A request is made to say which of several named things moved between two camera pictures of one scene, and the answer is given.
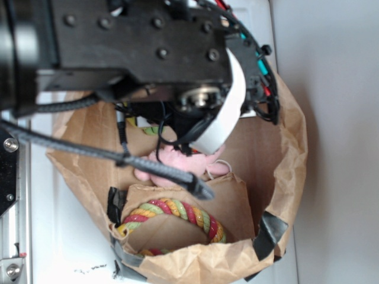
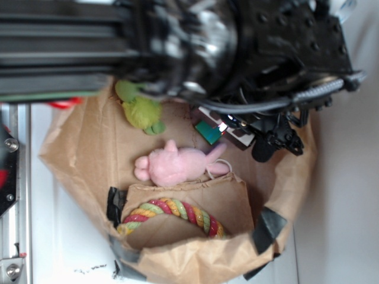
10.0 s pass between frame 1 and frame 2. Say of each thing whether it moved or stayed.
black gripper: moved
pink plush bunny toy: stayed
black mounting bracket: stayed
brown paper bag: stayed
